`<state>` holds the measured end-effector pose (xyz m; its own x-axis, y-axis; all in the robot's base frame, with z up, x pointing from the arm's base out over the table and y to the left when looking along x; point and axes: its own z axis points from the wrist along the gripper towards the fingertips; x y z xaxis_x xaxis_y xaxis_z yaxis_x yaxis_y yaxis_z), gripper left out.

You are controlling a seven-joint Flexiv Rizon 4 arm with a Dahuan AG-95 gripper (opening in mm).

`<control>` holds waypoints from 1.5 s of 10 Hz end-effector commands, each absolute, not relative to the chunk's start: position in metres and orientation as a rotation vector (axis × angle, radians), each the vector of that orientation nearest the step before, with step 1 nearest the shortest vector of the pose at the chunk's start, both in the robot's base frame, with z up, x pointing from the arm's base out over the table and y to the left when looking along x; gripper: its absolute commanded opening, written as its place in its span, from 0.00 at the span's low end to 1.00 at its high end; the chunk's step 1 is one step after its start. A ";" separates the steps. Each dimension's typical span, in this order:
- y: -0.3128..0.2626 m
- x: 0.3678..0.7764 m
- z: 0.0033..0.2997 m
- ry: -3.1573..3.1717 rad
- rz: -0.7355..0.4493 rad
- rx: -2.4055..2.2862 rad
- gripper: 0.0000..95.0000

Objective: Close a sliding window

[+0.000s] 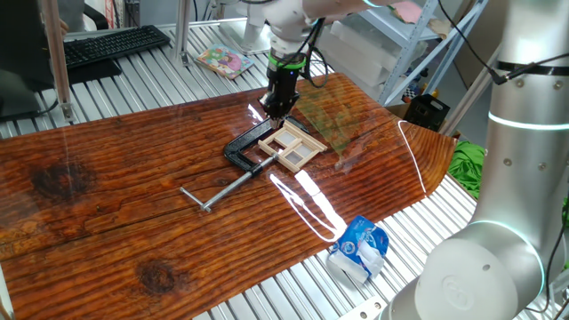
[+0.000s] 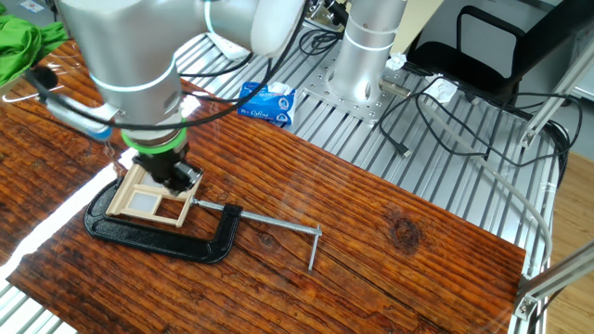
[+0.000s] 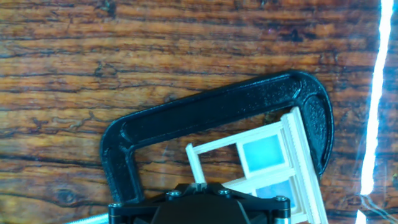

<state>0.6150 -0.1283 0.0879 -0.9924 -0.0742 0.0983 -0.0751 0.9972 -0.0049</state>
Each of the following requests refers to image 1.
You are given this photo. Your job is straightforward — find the colourful children's book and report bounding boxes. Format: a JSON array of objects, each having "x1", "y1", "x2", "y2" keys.
[{"x1": 195, "y1": 43, "x2": 256, "y2": 80}]

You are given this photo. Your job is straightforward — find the person in grey shirt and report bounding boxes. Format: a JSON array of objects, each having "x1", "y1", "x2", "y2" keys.
[{"x1": 56, "y1": 0, "x2": 85, "y2": 36}]

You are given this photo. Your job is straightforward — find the black C-clamp with steel screw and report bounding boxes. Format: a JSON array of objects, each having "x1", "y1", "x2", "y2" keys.
[{"x1": 180, "y1": 116, "x2": 312, "y2": 213}]

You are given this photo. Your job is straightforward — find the black computer monitor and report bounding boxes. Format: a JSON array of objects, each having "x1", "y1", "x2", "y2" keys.
[{"x1": 0, "y1": 0, "x2": 59, "y2": 124}]

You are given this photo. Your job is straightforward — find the blue tissue pack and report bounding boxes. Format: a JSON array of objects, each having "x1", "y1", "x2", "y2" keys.
[{"x1": 326, "y1": 215, "x2": 390, "y2": 284}]

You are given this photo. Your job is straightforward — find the pink paper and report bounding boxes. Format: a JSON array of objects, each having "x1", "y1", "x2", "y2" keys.
[{"x1": 389, "y1": 0, "x2": 424, "y2": 26}]

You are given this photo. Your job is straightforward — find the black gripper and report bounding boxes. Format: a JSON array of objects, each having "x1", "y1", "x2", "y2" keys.
[{"x1": 260, "y1": 66, "x2": 301, "y2": 130}]

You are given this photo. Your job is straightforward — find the black office chair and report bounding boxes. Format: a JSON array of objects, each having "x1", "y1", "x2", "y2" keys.
[{"x1": 82, "y1": 2, "x2": 110, "y2": 31}]

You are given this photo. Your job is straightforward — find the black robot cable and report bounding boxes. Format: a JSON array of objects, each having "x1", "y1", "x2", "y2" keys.
[{"x1": 296, "y1": 0, "x2": 569, "y2": 90}]

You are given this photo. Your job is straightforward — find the white stand base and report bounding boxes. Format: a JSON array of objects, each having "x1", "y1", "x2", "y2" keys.
[{"x1": 217, "y1": 0, "x2": 272, "y2": 57}]

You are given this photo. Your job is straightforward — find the aluminium frame strut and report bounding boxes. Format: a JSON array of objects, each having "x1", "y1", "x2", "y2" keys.
[{"x1": 439, "y1": 44, "x2": 503, "y2": 137}]

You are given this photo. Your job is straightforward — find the brown cardboard box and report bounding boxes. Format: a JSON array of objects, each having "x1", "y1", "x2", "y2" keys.
[{"x1": 453, "y1": 0, "x2": 506, "y2": 88}]

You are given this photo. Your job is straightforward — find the black monitor stand base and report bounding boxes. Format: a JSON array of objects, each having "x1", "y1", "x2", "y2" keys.
[{"x1": 26, "y1": 57, "x2": 124, "y2": 92}]

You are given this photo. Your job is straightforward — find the aluminium frame post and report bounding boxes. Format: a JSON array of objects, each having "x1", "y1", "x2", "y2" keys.
[
  {"x1": 42, "y1": 0, "x2": 76, "y2": 124},
  {"x1": 171, "y1": 0, "x2": 195, "y2": 68}
]

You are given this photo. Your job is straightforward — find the green cloth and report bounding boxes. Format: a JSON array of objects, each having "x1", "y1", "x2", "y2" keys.
[{"x1": 446, "y1": 140, "x2": 569, "y2": 270}]

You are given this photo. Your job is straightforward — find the black plastic crate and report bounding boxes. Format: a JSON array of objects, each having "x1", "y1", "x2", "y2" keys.
[{"x1": 402, "y1": 92, "x2": 451, "y2": 133}]

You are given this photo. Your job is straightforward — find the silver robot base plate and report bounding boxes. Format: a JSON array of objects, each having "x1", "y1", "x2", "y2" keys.
[{"x1": 337, "y1": 295, "x2": 388, "y2": 320}]

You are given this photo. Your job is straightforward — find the white foam boxes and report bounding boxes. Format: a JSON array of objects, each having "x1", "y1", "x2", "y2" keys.
[{"x1": 317, "y1": 20, "x2": 401, "y2": 90}]

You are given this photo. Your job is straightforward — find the glossy wood grain mat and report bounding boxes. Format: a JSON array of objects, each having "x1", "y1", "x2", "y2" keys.
[{"x1": 0, "y1": 73, "x2": 459, "y2": 320}]

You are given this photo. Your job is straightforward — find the grey metal shelf rack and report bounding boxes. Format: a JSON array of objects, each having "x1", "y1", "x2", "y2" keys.
[{"x1": 357, "y1": 0, "x2": 490, "y2": 108}]

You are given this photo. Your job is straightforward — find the black computer keyboard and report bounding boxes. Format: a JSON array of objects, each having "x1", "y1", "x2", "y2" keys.
[{"x1": 61, "y1": 24, "x2": 172, "y2": 70}]

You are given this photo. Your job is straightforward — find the miniature wooden sliding window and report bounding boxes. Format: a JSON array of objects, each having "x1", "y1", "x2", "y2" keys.
[{"x1": 257, "y1": 119, "x2": 329, "y2": 173}]

